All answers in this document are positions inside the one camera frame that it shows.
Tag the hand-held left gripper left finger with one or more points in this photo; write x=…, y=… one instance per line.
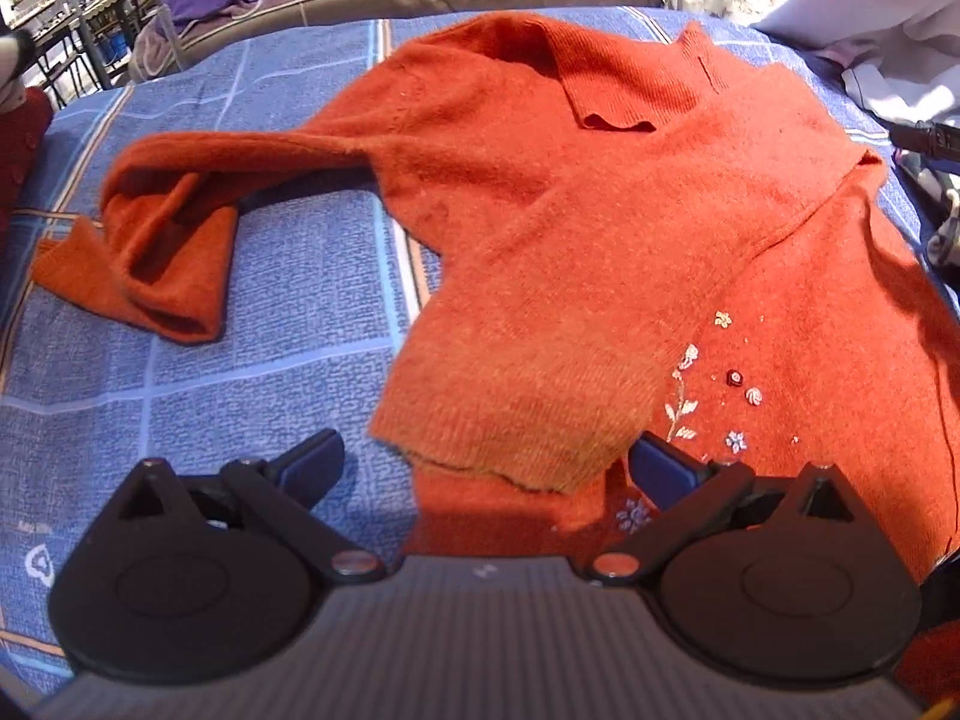
x=311, y=465

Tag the blue white striped cloth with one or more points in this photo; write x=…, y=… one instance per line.
x=937, y=210

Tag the blue plaid bed sheet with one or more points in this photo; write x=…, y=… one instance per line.
x=300, y=277

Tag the dark red cloth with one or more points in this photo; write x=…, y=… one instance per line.
x=21, y=150

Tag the orange knit sweater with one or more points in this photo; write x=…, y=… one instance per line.
x=600, y=225

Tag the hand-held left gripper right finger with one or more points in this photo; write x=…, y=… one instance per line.
x=660, y=469

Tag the plain white cloth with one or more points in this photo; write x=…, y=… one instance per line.
x=877, y=30

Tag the white dotted cloth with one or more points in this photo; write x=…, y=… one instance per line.
x=11, y=71

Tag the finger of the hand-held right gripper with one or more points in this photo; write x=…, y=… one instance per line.
x=926, y=139

